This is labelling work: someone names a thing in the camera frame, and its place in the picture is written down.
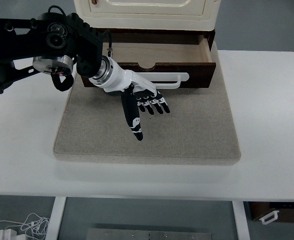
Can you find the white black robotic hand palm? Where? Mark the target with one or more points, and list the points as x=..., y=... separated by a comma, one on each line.
x=114, y=80

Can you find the white table leg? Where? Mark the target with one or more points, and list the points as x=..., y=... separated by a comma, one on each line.
x=240, y=220
x=56, y=218

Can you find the black robotic little finger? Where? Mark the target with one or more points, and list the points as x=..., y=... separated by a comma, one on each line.
x=164, y=105

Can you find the white handle on floor drawer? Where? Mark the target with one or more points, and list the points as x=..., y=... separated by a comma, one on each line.
x=269, y=218

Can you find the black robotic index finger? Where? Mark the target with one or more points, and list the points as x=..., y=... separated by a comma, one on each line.
x=140, y=104

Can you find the white power adapter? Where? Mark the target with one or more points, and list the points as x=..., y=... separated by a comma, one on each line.
x=8, y=234

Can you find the white table leg right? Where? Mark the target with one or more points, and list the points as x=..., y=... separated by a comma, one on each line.
x=240, y=220

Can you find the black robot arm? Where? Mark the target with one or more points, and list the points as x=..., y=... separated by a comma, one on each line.
x=56, y=44

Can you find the beige fabric pad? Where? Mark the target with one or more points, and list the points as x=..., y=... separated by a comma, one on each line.
x=199, y=130

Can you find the white table leg left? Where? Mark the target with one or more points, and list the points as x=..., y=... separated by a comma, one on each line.
x=56, y=218

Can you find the cream upper cabinet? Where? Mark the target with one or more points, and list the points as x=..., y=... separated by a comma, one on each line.
x=185, y=15

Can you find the dark wooden drawer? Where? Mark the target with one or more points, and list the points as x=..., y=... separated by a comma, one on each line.
x=167, y=53

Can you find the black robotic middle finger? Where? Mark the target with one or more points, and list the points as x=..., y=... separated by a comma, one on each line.
x=146, y=102

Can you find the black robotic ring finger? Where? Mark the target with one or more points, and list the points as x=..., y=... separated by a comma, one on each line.
x=156, y=101

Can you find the brown drawer on floor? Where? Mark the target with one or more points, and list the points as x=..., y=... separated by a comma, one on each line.
x=267, y=212

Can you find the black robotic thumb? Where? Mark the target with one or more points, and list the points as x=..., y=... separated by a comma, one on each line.
x=131, y=112

